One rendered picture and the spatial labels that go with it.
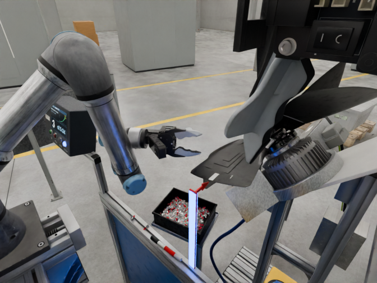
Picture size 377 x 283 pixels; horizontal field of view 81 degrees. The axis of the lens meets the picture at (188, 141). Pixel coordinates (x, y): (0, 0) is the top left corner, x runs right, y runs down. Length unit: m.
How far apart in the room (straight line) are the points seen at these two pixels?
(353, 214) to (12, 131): 1.08
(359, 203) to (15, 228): 1.03
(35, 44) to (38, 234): 5.83
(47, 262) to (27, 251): 0.11
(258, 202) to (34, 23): 6.07
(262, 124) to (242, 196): 0.68
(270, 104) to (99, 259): 1.86
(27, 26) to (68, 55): 5.80
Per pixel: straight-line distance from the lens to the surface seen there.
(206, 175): 0.67
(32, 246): 0.77
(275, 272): 0.61
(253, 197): 0.85
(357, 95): 0.69
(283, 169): 0.82
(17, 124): 0.75
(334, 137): 1.08
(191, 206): 0.60
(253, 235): 2.02
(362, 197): 0.93
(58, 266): 0.88
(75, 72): 0.59
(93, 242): 2.06
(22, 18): 6.40
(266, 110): 0.16
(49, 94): 0.72
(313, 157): 0.82
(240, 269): 1.75
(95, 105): 0.61
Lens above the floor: 1.58
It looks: 31 degrees down
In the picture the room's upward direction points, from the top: straight up
